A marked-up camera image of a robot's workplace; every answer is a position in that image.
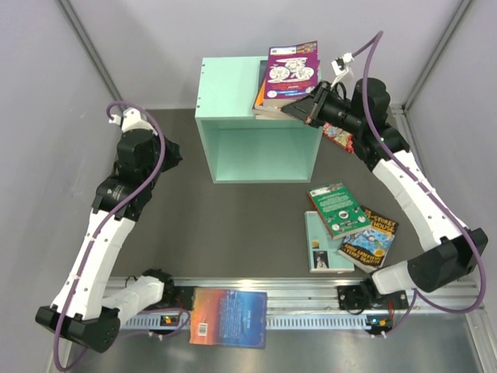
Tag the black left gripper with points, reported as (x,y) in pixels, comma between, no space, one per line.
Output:
(173,157)

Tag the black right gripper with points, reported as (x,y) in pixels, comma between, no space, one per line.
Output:
(307,109)

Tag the purple paperback book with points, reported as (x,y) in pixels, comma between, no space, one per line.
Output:
(292,72)

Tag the dark blue paperback book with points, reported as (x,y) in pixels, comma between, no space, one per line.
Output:
(275,113)

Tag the Roald Dahl Charlie book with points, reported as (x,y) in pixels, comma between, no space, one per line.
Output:
(259,99)

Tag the red Treehouse paperback book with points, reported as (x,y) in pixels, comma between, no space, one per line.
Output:
(338,136)

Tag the dark brown Edward Tulane book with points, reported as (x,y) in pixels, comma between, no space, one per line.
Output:
(262,72)

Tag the green paperback book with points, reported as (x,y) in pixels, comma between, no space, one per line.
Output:
(339,211)

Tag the light teal thin book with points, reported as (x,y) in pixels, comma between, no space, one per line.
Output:
(323,250)

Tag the black yellow Storey Treehouse book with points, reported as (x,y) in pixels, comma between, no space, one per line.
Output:
(368,249)

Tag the Jane Eyre sunset cover book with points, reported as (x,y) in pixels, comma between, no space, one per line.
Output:
(228,318)

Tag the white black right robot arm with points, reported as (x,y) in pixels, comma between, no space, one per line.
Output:
(451,250)

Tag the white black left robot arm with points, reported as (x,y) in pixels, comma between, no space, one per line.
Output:
(81,313)

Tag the mint green wooden cube shelf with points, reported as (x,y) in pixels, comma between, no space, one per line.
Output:
(239,147)

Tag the aluminium left frame post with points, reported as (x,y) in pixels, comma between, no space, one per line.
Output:
(74,21)

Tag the aluminium frame post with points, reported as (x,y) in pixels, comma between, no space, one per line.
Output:
(74,21)
(462,9)

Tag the aluminium right frame post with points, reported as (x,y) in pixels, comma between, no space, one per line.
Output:
(462,9)

